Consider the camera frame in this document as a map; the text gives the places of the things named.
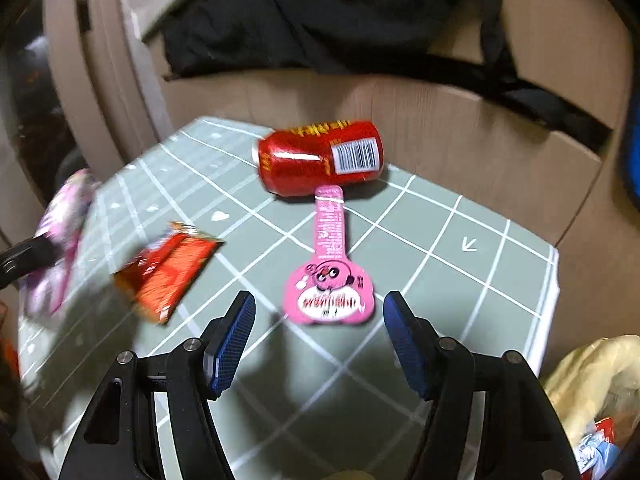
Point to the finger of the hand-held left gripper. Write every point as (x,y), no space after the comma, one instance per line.
(22,257)

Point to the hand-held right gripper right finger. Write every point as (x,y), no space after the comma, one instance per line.
(407,345)

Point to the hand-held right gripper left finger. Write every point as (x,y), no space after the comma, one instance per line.
(232,345)

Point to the pink white packet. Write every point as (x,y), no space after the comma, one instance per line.
(60,230)

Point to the pink lollipop-shaped wrapper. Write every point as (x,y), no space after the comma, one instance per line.
(330,290)

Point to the trash bin with yellow bag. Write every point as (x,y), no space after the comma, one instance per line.
(595,370)

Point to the green grid tablecloth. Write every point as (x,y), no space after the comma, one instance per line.
(390,260)

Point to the red snack packet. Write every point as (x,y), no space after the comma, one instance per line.
(170,270)

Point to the red drink can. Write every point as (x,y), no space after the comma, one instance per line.
(305,160)

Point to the brown cardboard panel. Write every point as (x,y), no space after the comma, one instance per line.
(450,105)

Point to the blue towel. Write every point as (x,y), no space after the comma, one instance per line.
(631,160)

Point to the black bag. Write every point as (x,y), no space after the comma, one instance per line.
(350,15)

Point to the beige wooden frame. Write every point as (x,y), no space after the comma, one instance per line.
(110,60)

